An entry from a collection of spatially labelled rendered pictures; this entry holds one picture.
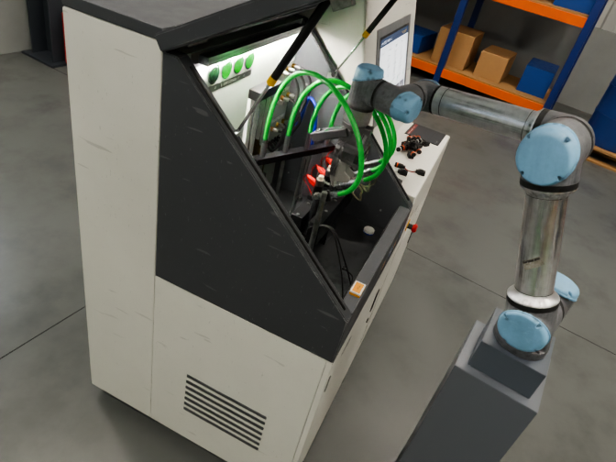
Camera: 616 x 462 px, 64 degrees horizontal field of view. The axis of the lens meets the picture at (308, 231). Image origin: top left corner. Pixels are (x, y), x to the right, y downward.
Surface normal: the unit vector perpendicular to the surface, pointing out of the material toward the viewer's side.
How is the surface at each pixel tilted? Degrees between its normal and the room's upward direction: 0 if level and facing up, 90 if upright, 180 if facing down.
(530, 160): 83
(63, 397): 0
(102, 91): 90
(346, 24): 90
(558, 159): 83
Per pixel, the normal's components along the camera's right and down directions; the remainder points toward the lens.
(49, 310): 0.20, -0.80
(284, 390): -0.40, 0.47
